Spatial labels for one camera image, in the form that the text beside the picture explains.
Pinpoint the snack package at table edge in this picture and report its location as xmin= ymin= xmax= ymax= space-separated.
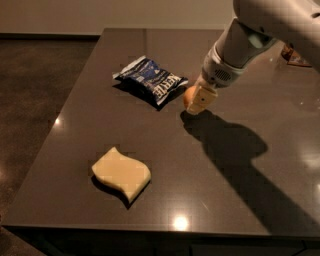
xmin=281 ymin=44 xmax=310 ymax=67

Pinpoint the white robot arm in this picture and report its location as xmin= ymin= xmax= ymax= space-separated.
xmin=184 ymin=0 xmax=320 ymax=115

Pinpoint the orange fruit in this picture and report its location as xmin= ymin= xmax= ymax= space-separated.
xmin=183 ymin=86 xmax=196 ymax=108

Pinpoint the blue chip bag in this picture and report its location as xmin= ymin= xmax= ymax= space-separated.
xmin=112 ymin=56 xmax=188 ymax=106

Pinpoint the yellow wavy sponge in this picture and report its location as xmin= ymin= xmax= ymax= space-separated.
xmin=92 ymin=147 xmax=151 ymax=203

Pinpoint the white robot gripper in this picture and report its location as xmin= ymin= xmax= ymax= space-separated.
xmin=185 ymin=43 xmax=247 ymax=115

